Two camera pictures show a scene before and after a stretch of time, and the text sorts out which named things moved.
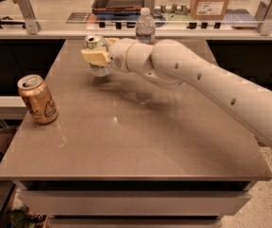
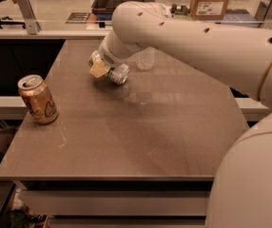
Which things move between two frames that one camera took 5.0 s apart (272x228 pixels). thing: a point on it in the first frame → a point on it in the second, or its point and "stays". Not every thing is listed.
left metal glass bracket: [32, 26] stays
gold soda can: [38, 99] stays
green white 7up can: [97, 41] → [118, 74]
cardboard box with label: [209, 2] stays
